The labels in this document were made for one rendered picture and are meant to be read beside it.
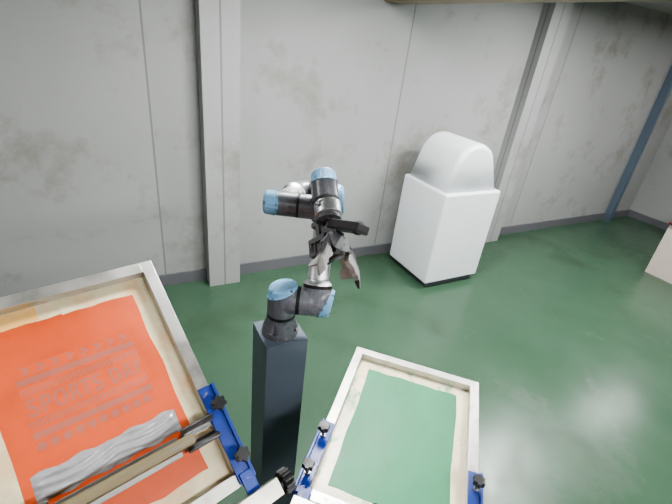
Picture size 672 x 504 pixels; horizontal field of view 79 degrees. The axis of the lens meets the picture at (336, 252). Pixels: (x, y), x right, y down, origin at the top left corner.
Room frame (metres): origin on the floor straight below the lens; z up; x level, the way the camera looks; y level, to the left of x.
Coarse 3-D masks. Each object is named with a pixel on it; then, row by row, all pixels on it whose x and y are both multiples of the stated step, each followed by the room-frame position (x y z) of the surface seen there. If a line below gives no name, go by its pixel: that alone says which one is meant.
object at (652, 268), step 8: (664, 240) 4.97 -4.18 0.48; (664, 248) 4.93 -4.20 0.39; (656, 256) 4.96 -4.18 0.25; (664, 256) 4.90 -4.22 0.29; (648, 264) 5.00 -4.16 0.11; (656, 264) 4.93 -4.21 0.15; (664, 264) 4.86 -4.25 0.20; (648, 272) 4.96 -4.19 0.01; (656, 272) 4.89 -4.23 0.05; (664, 272) 4.82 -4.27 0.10; (664, 280) 4.78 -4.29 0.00
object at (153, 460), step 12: (180, 444) 0.72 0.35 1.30; (192, 444) 0.73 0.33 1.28; (156, 456) 0.67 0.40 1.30; (168, 456) 0.68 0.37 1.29; (132, 468) 0.63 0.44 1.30; (144, 468) 0.64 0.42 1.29; (108, 480) 0.60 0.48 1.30; (120, 480) 0.60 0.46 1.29; (84, 492) 0.56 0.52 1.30; (96, 492) 0.57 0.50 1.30; (108, 492) 0.59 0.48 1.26
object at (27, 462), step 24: (0, 336) 0.85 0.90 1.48; (24, 336) 0.87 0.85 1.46; (48, 336) 0.90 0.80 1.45; (0, 360) 0.80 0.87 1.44; (24, 360) 0.82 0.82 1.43; (0, 384) 0.75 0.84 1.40; (0, 408) 0.70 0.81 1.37; (24, 432) 0.67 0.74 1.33; (96, 432) 0.73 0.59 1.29; (24, 456) 0.63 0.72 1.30; (48, 456) 0.65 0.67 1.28; (72, 456) 0.66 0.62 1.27; (24, 480) 0.59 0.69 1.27
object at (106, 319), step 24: (72, 312) 0.98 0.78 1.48; (96, 312) 1.01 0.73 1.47; (120, 312) 1.04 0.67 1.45; (72, 336) 0.92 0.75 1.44; (96, 336) 0.95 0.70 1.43; (144, 336) 1.00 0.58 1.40; (144, 360) 0.94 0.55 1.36; (168, 384) 0.91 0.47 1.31; (144, 408) 0.82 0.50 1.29; (168, 408) 0.85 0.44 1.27; (120, 432) 0.75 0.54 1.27; (192, 456) 0.76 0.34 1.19; (144, 480) 0.67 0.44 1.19; (168, 480) 0.69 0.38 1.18
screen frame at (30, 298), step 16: (112, 272) 1.12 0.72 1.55; (128, 272) 1.14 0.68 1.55; (144, 272) 1.16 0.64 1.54; (48, 288) 0.99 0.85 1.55; (64, 288) 1.01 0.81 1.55; (80, 288) 1.03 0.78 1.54; (96, 288) 1.07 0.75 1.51; (160, 288) 1.14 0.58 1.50; (0, 304) 0.90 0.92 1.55; (16, 304) 0.92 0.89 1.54; (32, 304) 0.95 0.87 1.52; (160, 304) 1.09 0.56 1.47; (176, 320) 1.06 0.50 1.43; (176, 336) 1.02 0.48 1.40; (176, 352) 1.00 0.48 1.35; (192, 352) 1.00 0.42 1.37; (192, 368) 0.95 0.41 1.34; (192, 384) 0.92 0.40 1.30; (224, 480) 0.73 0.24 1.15; (208, 496) 0.67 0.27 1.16; (224, 496) 0.68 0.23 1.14
